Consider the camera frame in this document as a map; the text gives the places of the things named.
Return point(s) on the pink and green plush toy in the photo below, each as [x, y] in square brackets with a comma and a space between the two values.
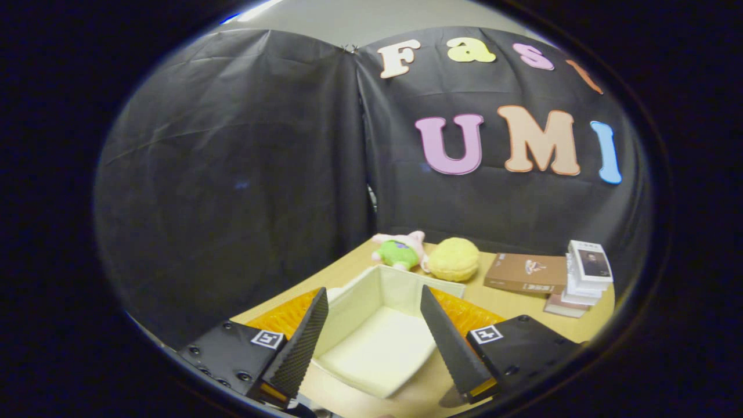
[400, 252]

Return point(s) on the black backdrop cloth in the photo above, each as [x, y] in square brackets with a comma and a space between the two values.
[232, 174]

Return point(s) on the brown book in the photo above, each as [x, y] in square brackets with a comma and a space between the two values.
[525, 271]

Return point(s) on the yellow round plush cushion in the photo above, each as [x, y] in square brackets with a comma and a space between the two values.
[455, 260]

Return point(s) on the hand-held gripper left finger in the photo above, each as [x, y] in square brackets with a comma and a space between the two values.
[302, 342]

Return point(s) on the pale pink book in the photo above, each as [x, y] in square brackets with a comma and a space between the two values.
[563, 306]

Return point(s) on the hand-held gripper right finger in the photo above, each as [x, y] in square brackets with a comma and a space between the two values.
[450, 342]

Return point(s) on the beige fabric storage box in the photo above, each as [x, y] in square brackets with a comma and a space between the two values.
[377, 348]

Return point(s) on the plain white book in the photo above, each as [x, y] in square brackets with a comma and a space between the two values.
[580, 290]

